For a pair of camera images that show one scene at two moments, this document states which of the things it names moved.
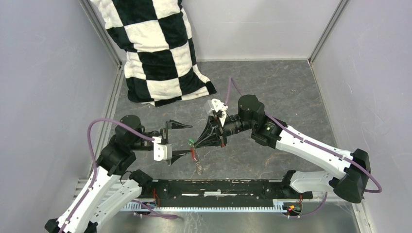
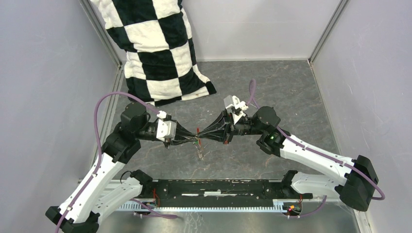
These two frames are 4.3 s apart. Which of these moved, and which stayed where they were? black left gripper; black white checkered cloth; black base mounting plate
Moved: black left gripper
Stayed: black base mounting plate; black white checkered cloth
